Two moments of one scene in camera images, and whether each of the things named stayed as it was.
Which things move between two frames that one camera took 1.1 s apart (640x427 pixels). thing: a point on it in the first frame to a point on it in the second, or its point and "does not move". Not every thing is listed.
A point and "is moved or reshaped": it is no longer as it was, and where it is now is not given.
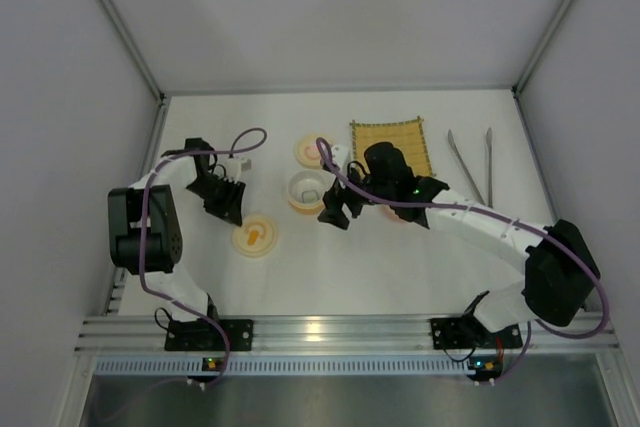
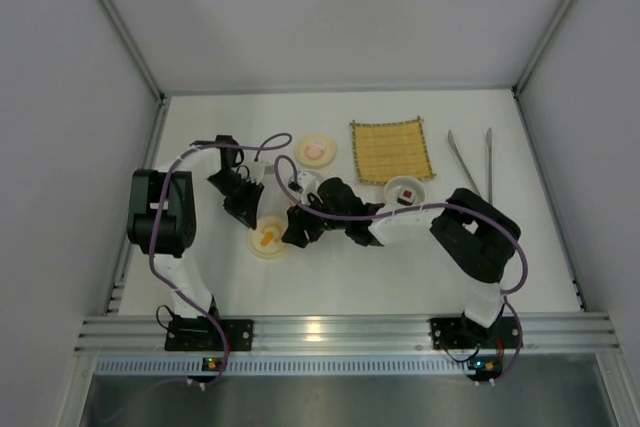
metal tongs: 489,139 does not move
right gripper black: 345,195 to 310,220
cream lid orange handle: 256,237 is moved or reshaped
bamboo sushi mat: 409,138 does not move
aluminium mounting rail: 116,335 does not move
